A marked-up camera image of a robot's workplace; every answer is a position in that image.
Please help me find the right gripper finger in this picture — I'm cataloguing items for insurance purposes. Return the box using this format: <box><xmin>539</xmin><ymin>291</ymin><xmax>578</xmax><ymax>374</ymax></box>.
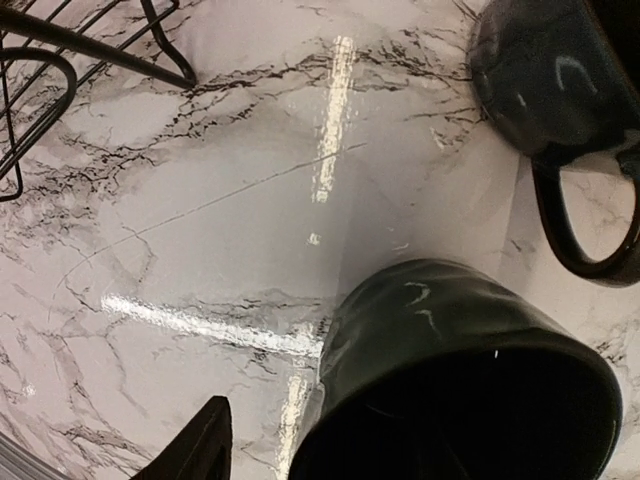
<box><xmin>133</xmin><ymin>396</ymin><xmax>233</xmax><ymax>480</ymax></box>

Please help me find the dark green mug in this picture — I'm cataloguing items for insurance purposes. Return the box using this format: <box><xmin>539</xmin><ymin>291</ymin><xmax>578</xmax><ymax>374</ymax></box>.
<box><xmin>289</xmin><ymin>259</ymin><xmax>622</xmax><ymax>479</ymax></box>

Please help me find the black wire dish rack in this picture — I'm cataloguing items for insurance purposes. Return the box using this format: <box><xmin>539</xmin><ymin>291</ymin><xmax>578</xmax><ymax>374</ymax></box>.
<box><xmin>1</xmin><ymin>1</ymin><xmax>197</xmax><ymax>203</ymax></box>

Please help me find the navy blue mug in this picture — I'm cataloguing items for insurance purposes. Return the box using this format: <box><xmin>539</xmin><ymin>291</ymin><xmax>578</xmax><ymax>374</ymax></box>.
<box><xmin>467</xmin><ymin>1</ymin><xmax>639</xmax><ymax>287</ymax></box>

